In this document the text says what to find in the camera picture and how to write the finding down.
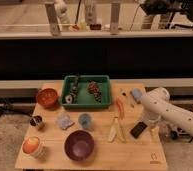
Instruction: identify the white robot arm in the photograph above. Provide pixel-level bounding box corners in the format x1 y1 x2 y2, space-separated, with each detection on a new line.
140 87 193 136

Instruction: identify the black eraser block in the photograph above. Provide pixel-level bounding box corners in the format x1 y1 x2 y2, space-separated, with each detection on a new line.
130 122 147 138

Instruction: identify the purple bowl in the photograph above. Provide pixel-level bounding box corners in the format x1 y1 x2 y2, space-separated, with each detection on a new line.
64 130 95 161

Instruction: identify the red bowl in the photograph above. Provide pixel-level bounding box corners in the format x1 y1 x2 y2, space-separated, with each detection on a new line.
36 88 58 108

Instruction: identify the yellow banana peel toy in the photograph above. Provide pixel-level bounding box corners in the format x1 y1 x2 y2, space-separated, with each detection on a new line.
108 117 125 142

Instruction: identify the blue sponge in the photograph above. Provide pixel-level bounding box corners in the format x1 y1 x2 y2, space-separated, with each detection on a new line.
131 88 143 103

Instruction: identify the orange carrot toy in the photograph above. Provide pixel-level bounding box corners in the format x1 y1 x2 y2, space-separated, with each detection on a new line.
115 98 124 120

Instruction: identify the blue cup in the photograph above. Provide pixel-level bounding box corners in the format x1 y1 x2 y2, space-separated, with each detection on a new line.
78 113 92 129

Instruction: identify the red grapes toy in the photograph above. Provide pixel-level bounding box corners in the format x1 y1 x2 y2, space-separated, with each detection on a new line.
88 81 102 102

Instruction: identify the green plastic tray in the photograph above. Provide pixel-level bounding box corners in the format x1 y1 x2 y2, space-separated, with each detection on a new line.
59 75 112 109

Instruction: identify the black tool in tray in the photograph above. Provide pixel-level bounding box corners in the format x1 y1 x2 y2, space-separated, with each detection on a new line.
65 74 80 104

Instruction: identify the crumpled blue cloth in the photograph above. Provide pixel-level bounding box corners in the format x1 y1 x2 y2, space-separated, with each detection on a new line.
57 113 74 130

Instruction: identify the metal can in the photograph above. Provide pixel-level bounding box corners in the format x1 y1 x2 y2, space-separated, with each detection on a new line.
30 115 44 131

